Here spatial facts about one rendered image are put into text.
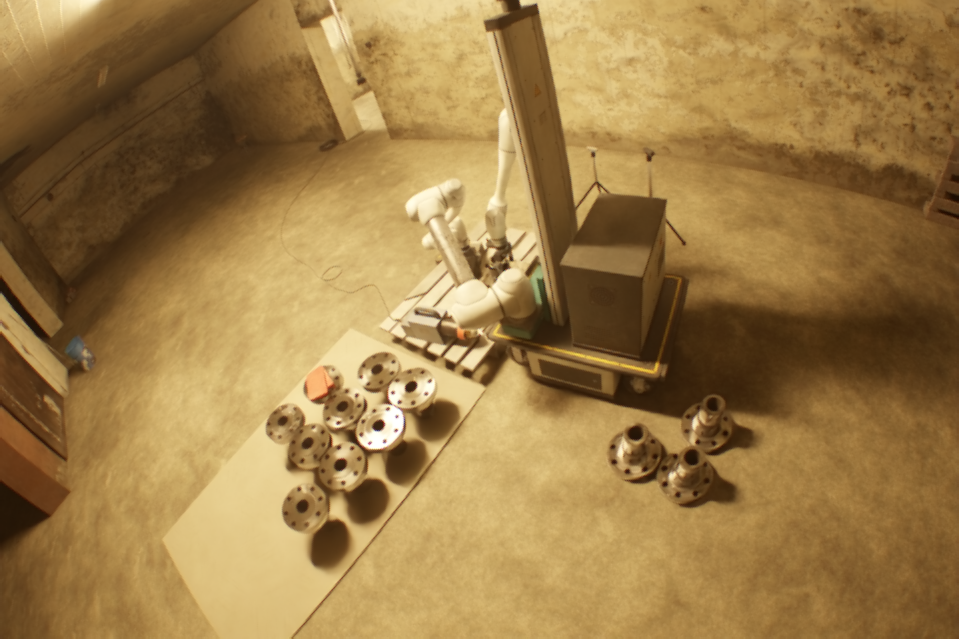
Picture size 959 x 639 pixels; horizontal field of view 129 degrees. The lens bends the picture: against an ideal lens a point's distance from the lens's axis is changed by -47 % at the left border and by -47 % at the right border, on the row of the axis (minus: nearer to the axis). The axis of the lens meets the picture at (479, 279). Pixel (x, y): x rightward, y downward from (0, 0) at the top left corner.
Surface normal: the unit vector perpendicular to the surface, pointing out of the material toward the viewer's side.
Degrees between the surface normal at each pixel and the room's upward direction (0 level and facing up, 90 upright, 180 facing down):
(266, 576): 0
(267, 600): 0
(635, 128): 90
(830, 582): 0
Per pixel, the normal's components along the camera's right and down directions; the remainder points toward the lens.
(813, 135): -0.56, 0.64
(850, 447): -0.25, -0.74
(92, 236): 0.78, 0.23
